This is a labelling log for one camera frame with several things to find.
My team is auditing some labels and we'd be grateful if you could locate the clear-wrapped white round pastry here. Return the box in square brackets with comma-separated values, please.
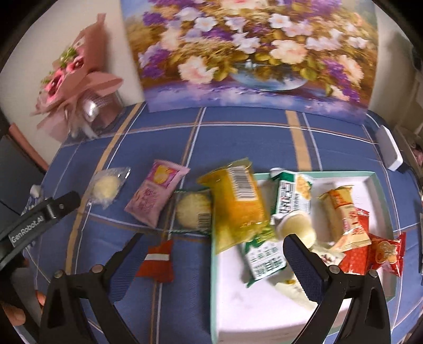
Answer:
[87, 167, 131, 209]

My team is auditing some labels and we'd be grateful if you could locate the long red snack packet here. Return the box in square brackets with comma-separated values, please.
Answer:
[338, 208, 369, 275]

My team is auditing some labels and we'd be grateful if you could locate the red snack packet with picture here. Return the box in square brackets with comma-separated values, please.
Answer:
[367, 233, 407, 277]

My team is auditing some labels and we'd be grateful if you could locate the red rectangular snack bar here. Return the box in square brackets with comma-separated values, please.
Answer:
[136, 240, 174, 283]

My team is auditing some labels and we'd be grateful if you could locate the pink snack packet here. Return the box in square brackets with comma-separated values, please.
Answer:
[124, 159, 190, 228]

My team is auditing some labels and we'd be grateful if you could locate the beige orange snack packet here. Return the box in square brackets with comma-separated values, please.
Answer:
[318, 185, 371, 252]

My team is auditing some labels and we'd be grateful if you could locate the dark green snack packet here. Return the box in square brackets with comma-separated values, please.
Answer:
[240, 236, 287, 287]

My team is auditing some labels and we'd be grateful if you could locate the cream jelly cup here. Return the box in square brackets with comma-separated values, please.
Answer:
[275, 211, 317, 249]

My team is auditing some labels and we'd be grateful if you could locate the green-edged clear round cookie pack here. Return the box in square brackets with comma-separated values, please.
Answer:
[172, 189, 213, 234]

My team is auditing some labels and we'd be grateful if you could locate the green white cracker packet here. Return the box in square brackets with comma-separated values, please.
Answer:
[270, 168, 312, 225]

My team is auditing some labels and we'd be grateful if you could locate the yellow cake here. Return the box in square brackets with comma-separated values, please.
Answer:
[197, 159, 270, 254]

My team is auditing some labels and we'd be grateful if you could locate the white packet with orange print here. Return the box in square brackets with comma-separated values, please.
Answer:
[275, 237, 345, 310]

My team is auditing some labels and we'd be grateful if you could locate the person's hand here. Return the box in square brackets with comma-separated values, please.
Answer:
[1, 290, 46, 326]

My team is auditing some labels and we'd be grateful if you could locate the crumpled blue white wrapper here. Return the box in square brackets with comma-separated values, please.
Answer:
[21, 185, 44, 215]

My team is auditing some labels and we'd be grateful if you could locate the blue plaid tablecloth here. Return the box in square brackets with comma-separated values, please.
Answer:
[25, 104, 422, 343]

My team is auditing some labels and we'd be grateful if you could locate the white teal-rimmed tray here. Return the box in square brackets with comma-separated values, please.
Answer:
[210, 171, 393, 343]

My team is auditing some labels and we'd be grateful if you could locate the pink flower bouquet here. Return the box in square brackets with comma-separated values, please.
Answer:
[33, 13, 123, 143]

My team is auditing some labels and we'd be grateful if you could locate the white rectangular device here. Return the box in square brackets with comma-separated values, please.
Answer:
[375, 125, 404, 171]

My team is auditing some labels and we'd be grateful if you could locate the floral canvas painting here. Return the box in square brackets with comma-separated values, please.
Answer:
[121, 0, 378, 123]

